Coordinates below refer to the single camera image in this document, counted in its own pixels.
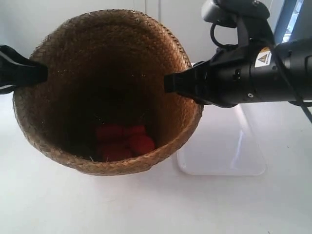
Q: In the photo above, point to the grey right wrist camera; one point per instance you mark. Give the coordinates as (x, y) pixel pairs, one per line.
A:
(226, 12)

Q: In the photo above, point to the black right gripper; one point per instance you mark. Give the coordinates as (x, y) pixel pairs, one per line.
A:
(230, 80)

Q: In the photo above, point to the white rectangular plastic tray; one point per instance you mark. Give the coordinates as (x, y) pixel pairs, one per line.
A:
(223, 144)

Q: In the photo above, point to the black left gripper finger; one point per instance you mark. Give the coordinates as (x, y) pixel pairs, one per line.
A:
(17, 71)

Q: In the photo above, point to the brown woven wicker basket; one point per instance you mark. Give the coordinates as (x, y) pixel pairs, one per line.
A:
(106, 67)

